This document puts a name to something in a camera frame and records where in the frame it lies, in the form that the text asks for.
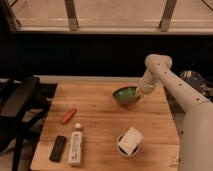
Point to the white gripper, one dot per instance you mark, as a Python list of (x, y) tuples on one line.
[(146, 85)]

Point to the green ceramic bowl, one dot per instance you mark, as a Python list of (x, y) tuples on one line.
[(126, 96)]

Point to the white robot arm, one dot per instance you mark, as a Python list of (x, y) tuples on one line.
[(196, 144)]

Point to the metal bowl at right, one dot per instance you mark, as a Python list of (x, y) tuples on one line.
[(194, 79)]

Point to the dark cup with white rim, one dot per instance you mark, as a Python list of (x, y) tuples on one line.
[(122, 152)]

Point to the wooden cutting board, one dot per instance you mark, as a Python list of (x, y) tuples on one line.
[(103, 120)]

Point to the white tube bottle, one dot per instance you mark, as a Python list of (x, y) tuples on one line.
[(75, 145)]

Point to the black rectangular remote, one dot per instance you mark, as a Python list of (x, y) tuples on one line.
[(58, 148)]

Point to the black office chair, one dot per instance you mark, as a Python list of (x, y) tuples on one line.
[(25, 106)]

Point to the window frame railing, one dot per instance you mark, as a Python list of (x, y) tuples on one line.
[(161, 17)]

